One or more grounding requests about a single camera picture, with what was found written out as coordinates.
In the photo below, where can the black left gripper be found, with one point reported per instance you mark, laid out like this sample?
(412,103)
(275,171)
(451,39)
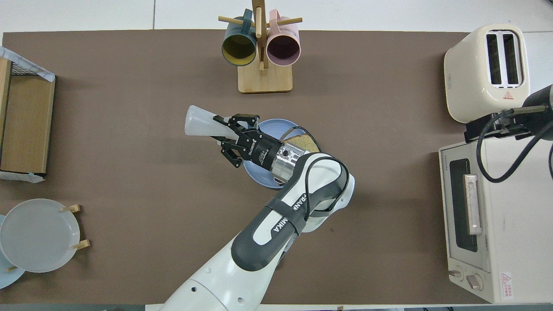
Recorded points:
(261,151)

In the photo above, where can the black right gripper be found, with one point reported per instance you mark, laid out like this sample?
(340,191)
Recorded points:
(540,112)

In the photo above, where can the white bottle blue cap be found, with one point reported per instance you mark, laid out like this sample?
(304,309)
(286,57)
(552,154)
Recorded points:
(198,123)

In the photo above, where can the toasted bread slice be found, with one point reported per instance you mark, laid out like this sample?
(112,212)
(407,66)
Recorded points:
(304,144)

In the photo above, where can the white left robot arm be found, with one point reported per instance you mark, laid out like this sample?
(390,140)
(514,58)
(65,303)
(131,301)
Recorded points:
(242,276)

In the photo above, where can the blue round plate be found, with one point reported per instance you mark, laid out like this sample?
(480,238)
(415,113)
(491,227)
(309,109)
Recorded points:
(276,129)

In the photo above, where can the grey plate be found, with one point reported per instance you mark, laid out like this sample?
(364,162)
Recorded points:
(39,235)

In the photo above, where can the light blue plate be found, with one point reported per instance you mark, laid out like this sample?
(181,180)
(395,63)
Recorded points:
(6,276)

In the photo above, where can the cream two-slot toaster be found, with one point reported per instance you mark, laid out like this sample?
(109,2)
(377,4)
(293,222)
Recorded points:
(471,73)

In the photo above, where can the wooden mug rack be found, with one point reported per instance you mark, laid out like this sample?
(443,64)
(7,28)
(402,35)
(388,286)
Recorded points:
(263,82)

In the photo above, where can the teal mug yellow inside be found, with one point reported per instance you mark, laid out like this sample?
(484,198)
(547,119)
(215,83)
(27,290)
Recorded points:
(238,47)

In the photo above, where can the pink mug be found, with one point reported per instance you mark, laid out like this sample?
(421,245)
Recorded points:
(283,47)

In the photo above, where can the brown table mat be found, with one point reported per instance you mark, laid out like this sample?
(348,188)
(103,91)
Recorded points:
(129,129)

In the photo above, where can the white toaster oven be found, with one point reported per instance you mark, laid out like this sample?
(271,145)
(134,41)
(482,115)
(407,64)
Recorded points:
(518,237)

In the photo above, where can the wooden dish rack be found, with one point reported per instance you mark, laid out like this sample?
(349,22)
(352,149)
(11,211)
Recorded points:
(82,245)

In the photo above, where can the wooden shelf box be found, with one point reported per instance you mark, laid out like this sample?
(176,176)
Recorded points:
(26,125)

